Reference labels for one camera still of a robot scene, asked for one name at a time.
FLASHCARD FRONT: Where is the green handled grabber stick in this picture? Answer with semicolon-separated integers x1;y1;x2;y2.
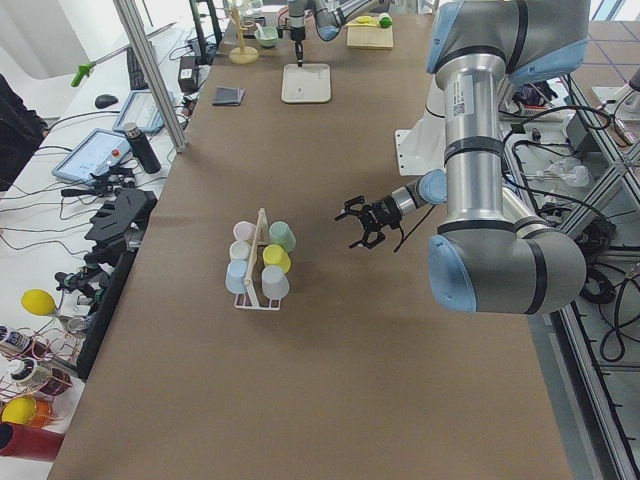
70;22;175;88

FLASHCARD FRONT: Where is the grey plastic cup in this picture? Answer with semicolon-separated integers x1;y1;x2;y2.
261;265;290;301

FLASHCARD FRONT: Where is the black power adapter box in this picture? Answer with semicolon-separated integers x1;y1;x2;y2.
178;55;199;94

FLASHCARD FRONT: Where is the copper wire basket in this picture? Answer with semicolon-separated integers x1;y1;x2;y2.
1;322;83;433

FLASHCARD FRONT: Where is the green ceramic bowl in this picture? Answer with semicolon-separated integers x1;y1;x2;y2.
254;24;279;48

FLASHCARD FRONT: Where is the black plastic rack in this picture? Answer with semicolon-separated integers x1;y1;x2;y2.
84;188;157;266

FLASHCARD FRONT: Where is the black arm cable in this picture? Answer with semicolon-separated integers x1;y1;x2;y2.
393;207;439;254

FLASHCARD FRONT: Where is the yellow lemon toy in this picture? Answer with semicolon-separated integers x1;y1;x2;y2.
21;289;57;316

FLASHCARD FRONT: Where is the pale cream plastic cup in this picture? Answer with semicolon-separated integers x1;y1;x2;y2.
228;240;252;261

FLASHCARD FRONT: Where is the blue teach pendant tablet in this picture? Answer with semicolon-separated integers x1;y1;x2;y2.
52;129;132;184

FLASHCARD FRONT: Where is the wooden mug tree stand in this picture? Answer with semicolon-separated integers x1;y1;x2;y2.
229;1;259;65

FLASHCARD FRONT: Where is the cream rabbit print tray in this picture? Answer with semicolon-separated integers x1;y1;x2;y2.
281;64;331;104

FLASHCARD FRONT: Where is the grey folded cloth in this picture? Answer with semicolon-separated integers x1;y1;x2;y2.
212;86;245;106

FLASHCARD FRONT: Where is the green plastic cup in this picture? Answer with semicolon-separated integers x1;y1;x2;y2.
269;221;297;253

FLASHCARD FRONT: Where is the light blue plastic cup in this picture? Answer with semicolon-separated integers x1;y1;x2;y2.
225;259;248;295

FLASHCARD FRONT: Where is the red cylinder can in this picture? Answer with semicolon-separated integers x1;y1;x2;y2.
1;422;65;462

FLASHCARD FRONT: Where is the pink plastic cup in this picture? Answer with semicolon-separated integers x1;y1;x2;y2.
233;220;257;245

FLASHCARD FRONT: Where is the black computer mouse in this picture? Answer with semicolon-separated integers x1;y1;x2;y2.
94;94;119;110

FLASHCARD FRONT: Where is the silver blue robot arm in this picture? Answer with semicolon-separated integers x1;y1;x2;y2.
279;0;391;67
342;1;590;315

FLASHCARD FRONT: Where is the aluminium frame post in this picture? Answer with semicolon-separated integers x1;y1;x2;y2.
113;0;187;153

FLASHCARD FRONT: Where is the black water bottle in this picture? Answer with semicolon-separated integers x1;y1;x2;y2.
123;122;161;174

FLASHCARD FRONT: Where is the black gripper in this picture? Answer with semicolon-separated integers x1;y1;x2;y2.
334;196;401;249
290;26;306;67

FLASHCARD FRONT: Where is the yellow plastic cup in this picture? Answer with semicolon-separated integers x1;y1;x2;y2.
262;244;292;273

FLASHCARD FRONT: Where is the wooden cutting board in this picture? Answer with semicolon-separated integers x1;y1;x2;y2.
346;26;394;50

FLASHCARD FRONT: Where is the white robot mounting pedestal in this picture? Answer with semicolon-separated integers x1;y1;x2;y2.
394;78;446;176

